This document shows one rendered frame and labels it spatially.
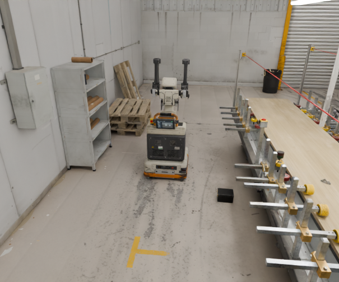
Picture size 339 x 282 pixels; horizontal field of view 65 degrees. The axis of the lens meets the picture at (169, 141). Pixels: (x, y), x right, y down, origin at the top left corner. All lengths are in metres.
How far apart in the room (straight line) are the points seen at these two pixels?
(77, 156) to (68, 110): 0.73
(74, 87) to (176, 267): 2.59
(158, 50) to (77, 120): 6.38
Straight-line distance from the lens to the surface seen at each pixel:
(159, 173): 3.89
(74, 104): 3.97
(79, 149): 4.22
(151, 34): 9.95
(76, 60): 4.37
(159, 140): 3.73
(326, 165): 2.93
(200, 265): 2.83
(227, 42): 9.89
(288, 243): 2.20
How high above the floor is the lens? 2.13
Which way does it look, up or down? 24 degrees down
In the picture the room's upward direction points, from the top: straight up
